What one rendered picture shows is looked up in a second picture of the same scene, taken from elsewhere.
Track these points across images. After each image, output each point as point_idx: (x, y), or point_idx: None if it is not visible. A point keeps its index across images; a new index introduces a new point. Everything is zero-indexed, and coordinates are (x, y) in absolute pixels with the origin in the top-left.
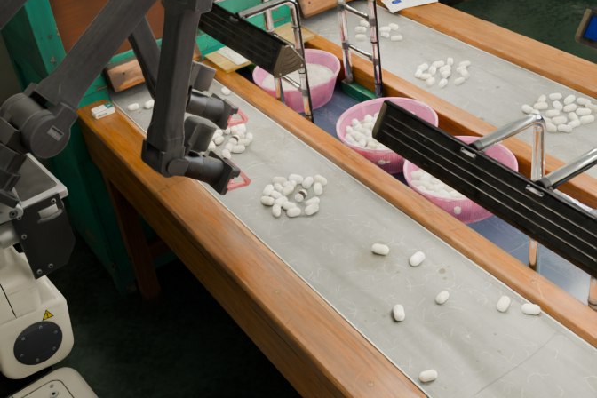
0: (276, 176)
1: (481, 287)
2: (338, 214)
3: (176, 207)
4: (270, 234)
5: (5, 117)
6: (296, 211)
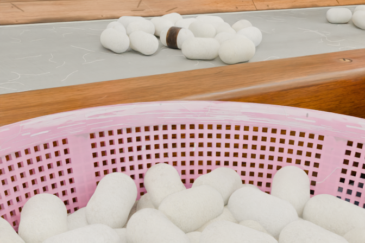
0: (274, 40)
1: None
2: (85, 66)
3: None
4: (63, 27)
5: None
6: (108, 27)
